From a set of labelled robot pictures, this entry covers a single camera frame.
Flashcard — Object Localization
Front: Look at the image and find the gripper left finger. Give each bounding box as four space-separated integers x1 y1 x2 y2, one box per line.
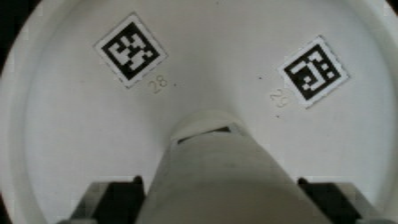
56 176 145 224

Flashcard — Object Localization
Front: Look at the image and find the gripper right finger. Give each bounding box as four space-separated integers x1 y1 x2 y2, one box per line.
296 177 388 224

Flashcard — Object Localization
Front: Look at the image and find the white cylindrical table leg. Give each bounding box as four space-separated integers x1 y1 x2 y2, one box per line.
136 110 330 224

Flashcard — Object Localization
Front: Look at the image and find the white round table top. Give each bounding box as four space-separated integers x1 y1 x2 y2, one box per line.
0 0 398 224

